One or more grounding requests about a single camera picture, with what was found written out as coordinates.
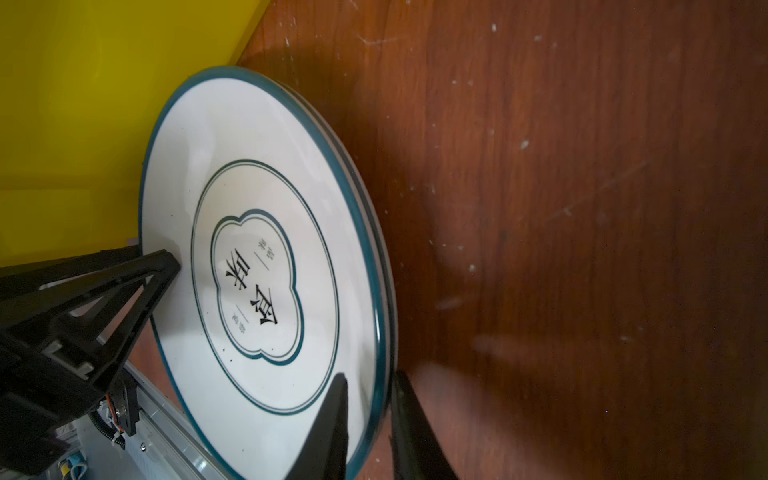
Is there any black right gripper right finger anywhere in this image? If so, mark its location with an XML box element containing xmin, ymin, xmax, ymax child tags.
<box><xmin>390</xmin><ymin>371</ymin><xmax>457</xmax><ymax>480</ymax></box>

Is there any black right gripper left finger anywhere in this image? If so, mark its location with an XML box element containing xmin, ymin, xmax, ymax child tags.
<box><xmin>286</xmin><ymin>373</ymin><xmax>349</xmax><ymax>479</ymax></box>

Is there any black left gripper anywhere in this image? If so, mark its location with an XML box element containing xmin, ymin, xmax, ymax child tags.
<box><xmin>1</xmin><ymin>246</ymin><xmax>180</xmax><ymax>474</ymax></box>

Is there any white plate teal quatrefoil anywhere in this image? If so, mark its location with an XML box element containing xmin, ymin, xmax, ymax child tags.
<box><xmin>139</xmin><ymin>67</ymin><xmax>388</xmax><ymax>479</ymax></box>

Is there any yellow plastic bin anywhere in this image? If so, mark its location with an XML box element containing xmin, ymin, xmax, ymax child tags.
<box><xmin>1</xmin><ymin>1</ymin><xmax>267</xmax><ymax>266</ymax></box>

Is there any aluminium frame rail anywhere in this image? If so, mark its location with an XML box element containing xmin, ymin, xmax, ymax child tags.
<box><xmin>53</xmin><ymin>359</ymin><xmax>241</xmax><ymax>480</ymax></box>

